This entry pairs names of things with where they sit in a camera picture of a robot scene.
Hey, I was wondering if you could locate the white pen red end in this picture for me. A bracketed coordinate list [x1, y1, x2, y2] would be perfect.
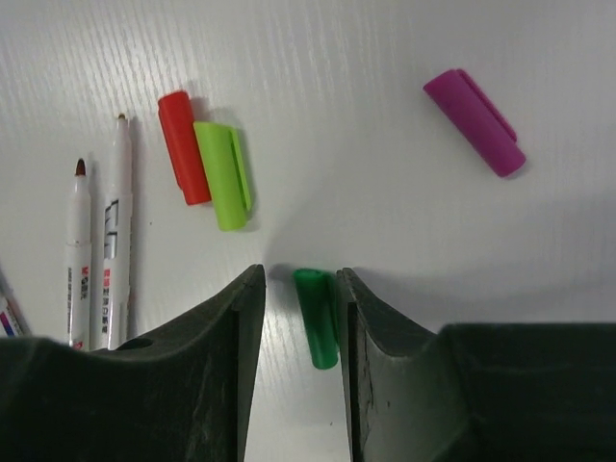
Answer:
[64, 158, 91, 351]

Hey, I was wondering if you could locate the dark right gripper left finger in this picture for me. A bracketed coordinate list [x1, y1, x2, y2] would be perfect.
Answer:
[1, 265, 266, 461]

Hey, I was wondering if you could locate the light green pen cap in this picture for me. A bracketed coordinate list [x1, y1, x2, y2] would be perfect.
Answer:
[193, 121, 252, 231]

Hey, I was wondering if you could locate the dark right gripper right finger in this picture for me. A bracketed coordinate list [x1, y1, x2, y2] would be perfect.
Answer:
[335, 269, 615, 461]

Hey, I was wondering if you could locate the dark green pen cap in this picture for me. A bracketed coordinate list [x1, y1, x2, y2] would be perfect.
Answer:
[293, 268, 339, 371]

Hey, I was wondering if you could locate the magenta pen cap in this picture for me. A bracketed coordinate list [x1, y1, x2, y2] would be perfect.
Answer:
[423, 68, 526, 178]

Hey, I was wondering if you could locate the red pen cap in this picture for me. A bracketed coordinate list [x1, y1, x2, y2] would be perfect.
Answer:
[158, 90, 212, 206]

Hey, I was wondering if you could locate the white pen orange end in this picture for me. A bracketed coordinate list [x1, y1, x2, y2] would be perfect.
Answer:
[96, 114, 133, 350]

